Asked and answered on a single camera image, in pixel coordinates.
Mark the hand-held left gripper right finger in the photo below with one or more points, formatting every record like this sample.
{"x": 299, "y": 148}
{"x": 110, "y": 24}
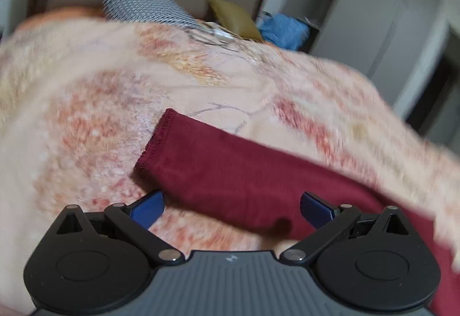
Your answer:
{"x": 316, "y": 210}

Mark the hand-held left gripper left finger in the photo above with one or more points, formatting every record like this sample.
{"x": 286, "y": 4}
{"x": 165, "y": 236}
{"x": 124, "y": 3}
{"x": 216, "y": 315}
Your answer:
{"x": 148, "y": 210}

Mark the maroon garment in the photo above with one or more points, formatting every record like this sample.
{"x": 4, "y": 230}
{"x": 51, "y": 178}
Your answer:
{"x": 233, "y": 175}

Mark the peach floral blanket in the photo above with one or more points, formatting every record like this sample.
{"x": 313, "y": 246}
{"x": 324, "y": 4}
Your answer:
{"x": 90, "y": 103}

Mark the blue cloth bundle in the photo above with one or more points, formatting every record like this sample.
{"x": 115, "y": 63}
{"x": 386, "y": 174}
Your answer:
{"x": 284, "y": 30}

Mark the small white object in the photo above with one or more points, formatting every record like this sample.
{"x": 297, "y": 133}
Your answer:
{"x": 221, "y": 35}

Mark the white wardrobe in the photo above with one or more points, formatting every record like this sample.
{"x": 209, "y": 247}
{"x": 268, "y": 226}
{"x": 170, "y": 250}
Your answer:
{"x": 377, "y": 21}

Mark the black white checkered pillow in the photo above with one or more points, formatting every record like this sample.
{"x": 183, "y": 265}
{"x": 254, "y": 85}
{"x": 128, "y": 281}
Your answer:
{"x": 143, "y": 5}

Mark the mustard yellow pillow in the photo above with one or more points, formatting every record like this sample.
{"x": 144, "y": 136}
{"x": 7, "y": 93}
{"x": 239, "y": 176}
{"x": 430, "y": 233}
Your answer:
{"x": 233, "y": 19}

